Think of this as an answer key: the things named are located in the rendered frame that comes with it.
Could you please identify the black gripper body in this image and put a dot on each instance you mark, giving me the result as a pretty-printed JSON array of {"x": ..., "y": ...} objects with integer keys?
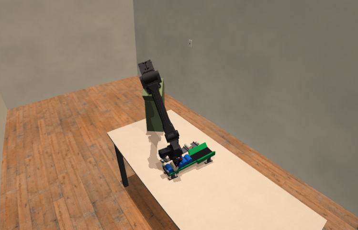
[{"x": 175, "y": 159}]

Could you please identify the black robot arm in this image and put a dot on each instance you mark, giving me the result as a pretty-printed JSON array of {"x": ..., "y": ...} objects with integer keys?
[{"x": 150, "y": 81}]

